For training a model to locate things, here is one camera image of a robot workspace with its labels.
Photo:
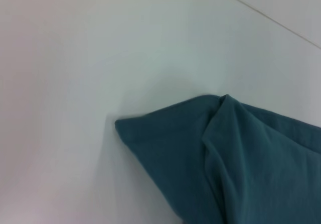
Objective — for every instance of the teal FREE! print t-shirt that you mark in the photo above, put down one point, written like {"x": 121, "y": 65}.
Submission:
{"x": 238, "y": 163}

